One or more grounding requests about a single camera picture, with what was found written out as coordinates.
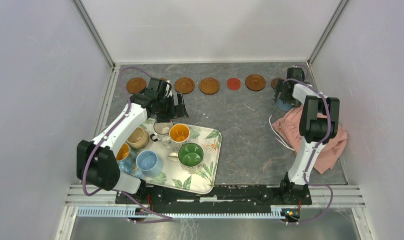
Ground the red round coaster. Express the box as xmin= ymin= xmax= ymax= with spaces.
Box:
xmin=226 ymin=77 xmax=241 ymax=91

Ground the blue round coaster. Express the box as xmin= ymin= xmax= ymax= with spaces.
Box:
xmin=275 ymin=99 xmax=293 ymax=112

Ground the white drawstring cord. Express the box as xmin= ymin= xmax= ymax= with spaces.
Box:
xmin=268 ymin=114 xmax=296 ymax=152

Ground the white mug green inside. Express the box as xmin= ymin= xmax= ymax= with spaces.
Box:
xmin=168 ymin=143 xmax=204 ymax=174

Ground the light blue mug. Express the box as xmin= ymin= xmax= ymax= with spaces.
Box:
xmin=136 ymin=150 xmax=164 ymax=178

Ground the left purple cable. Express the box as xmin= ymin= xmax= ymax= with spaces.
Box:
xmin=82 ymin=66 xmax=174 ymax=224

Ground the cream enamel mug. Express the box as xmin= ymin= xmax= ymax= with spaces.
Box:
xmin=150 ymin=120 xmax=174 ymax=142

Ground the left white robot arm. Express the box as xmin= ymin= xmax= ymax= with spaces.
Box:
xmin=76 ymin=77 xmax=188 ymax=204

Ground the leaf patterned serving tray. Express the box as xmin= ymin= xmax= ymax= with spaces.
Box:
xmin=117 ymin=119 xmax=222 ymax=194

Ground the dark walnut coaster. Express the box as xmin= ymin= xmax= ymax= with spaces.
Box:
xmin=271 ymin=77 xmax=282 ymax=89

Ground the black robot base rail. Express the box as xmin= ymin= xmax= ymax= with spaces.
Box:
xmin=132 ymin=184 xmax=312 ymax=214

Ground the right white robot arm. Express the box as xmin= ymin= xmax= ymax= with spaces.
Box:
xmin=273 ymin=66 xmax=340 ymax=204

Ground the white mug orange inside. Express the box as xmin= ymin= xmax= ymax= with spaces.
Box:
xmin=161 ymin=124 xmax=190 ymax=150

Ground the beige ceramic mug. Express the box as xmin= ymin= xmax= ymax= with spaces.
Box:
xmin=126 ymin=127 xmax=150 ymax=150

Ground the pink drawstring cloth bag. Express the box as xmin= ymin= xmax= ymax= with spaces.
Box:
xmin=271 ymin=106 xmax=348 ymax=174

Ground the orange inside blue handle mug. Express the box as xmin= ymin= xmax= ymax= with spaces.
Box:
xmin=116 ymin=143 xmax=137 ymax=175

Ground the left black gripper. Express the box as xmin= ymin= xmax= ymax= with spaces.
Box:
xmin=155 ymin=92 xmax=188 ymax=124

